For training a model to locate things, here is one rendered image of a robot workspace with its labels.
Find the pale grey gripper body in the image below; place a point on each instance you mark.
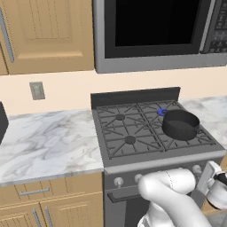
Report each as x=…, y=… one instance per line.
x=208, y=177

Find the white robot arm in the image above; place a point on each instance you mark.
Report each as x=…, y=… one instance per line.
x=168, y=192

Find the white stove knob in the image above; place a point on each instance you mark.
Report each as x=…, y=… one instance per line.
x=138, y=178
x=196, y=169
x=118, y=182

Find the blue burner flame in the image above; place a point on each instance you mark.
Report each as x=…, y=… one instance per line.
x=161, y=111

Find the grey gas stove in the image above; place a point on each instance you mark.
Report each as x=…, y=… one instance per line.
x=130, y=133

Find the black cooking pot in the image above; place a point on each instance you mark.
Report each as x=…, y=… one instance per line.
x=180, y=125

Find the light wood base cupboard door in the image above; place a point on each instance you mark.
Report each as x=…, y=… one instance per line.
x=76, y=211
x=17, y=217

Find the light wood drawer front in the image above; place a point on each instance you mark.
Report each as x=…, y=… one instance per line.
x=68, y=184

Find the silver microwave oven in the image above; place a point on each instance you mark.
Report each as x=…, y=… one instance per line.
x=153, y=32

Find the black countertop appliance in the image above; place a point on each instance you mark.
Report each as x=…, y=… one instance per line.
x=3, y=124

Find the grey wall outlet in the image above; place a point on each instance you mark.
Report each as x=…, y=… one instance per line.
x=37, y=90

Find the light wood wall cupboard door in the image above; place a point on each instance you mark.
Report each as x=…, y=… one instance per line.
x=50, y=32
x=3, y=63

